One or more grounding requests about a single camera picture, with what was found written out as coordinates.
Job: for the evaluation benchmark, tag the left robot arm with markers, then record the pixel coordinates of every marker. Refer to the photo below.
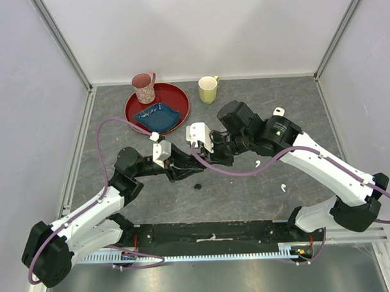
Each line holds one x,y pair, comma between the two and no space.
53,249

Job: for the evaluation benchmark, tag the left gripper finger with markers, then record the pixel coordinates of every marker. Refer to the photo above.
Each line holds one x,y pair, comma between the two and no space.
194,163
185,173

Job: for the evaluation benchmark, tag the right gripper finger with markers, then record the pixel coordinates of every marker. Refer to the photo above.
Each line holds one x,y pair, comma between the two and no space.
211,161
204,153

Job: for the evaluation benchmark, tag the pink floral mug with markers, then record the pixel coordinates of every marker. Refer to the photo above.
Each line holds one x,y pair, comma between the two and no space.
143,85

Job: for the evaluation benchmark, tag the light blue cable duct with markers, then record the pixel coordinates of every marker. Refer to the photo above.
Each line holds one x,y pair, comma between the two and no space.
114,256

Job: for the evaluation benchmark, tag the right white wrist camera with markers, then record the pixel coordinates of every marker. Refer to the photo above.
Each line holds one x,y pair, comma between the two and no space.
199,134

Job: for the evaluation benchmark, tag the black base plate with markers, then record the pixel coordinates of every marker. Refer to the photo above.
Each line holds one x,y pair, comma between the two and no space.
213,238

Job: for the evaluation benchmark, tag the red round tray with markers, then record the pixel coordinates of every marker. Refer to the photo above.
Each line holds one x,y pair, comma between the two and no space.
165,93

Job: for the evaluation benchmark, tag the yellow-green mug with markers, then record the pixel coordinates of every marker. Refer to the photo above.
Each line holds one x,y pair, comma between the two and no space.
208,88

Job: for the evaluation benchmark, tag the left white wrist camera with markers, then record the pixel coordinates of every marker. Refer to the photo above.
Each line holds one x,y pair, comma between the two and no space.
162,149

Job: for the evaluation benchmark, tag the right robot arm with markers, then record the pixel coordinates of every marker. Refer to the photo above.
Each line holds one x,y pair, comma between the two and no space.
355,204

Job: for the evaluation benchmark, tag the blue leaf-shaped dish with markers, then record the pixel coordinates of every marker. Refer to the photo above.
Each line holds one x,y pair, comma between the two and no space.
158,117

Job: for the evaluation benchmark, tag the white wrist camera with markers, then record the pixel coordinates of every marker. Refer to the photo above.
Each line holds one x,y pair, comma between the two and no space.
199,134
162,149

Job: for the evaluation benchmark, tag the white earbud charging case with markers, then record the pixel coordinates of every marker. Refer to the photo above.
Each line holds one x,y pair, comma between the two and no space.
278,111

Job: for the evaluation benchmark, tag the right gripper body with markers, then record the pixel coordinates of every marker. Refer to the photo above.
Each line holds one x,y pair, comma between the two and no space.
225,148

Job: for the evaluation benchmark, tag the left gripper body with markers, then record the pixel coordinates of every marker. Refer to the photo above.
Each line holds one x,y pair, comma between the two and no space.
169,165

